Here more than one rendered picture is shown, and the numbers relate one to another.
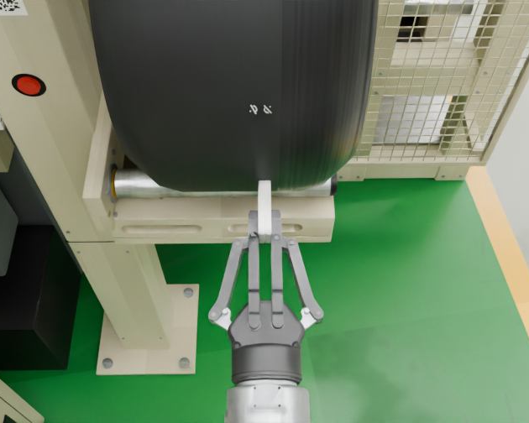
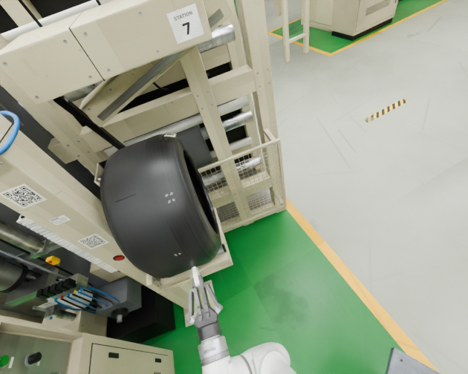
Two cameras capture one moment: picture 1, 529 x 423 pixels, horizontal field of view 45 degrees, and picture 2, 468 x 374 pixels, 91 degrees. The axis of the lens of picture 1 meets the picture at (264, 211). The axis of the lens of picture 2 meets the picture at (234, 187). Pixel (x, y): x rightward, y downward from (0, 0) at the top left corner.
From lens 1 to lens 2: 0.29 m
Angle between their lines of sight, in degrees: 10
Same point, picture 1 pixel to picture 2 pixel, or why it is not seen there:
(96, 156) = not seen: hidden behind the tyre
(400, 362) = (286, 282)
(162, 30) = (139, 246)
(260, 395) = (206, 346)
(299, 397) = (219, 340)
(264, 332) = (205, 320)
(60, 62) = not seen: hidden behind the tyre
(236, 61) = (163, 245)
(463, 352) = (305, 271)
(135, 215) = (167, 281)
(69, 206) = not seen: hidden behind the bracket
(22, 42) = (111, 248)
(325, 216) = (226, 259)
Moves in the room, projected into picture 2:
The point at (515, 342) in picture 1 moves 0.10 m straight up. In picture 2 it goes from (322, 260) to (322, 254)
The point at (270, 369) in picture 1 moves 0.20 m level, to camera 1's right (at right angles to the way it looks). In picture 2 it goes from (207, 335) to (267, 311)
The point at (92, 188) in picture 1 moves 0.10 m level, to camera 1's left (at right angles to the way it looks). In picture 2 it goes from (148, 280) to (128, 289)
